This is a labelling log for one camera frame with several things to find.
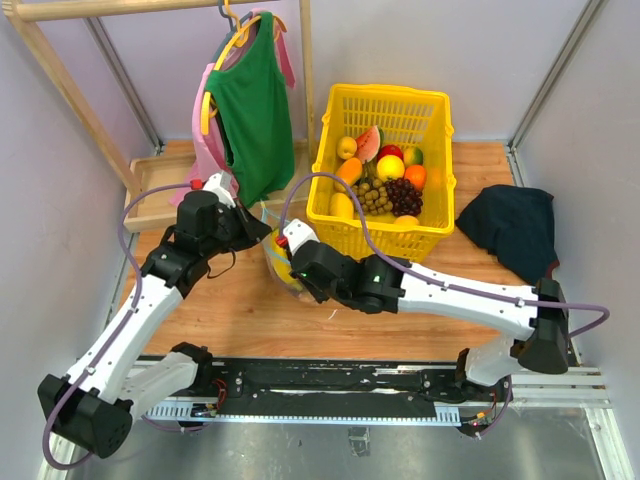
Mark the orange fruit toy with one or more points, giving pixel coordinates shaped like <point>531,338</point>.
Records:
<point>416,175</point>

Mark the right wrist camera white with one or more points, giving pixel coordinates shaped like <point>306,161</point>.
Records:
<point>294,234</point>

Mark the clear zip top bag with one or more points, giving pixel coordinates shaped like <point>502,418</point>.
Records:
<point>273,219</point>

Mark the green tank top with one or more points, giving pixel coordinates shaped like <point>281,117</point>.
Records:
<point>253,110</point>

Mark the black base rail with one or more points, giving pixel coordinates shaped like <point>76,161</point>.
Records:
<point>332,392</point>

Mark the watermelon slice toy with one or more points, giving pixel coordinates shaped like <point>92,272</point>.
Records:
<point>369,143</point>

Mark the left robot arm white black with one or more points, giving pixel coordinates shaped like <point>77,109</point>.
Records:
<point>95,404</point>

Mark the yellow clothes hanger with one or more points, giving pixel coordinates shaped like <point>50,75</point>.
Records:
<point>238,37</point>

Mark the pink shirt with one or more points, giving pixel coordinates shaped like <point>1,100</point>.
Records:
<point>210,150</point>

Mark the yellow banana toy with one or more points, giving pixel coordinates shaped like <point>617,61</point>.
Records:
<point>281,265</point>

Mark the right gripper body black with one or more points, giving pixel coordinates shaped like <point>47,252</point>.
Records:
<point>325,294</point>

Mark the yellow lemon toy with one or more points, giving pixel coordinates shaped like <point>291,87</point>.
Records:
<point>341,206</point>

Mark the yellow peach toy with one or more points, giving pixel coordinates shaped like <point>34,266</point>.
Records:
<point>346,148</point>

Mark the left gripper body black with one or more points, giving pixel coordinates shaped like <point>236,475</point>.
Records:
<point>235,231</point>

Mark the wooden clothes rack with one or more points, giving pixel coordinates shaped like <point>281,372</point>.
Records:
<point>55,180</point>

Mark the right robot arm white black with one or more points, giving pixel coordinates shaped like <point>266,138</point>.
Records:
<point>532,338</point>

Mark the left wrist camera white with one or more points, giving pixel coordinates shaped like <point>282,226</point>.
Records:
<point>220,185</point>

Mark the orange mango toy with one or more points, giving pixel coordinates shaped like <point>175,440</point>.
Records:
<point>348,173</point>

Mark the green grape bunch toy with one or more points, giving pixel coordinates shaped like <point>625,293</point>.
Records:
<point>373,197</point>

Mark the yellow plastic basket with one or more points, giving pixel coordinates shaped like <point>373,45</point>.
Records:
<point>408,117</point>

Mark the dark navy cloth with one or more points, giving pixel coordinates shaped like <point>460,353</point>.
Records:
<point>517,226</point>

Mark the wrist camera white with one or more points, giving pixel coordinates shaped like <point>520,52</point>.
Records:
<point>220,185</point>
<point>294,234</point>

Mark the green red mango toy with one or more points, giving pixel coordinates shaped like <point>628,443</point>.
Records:
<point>413,155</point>

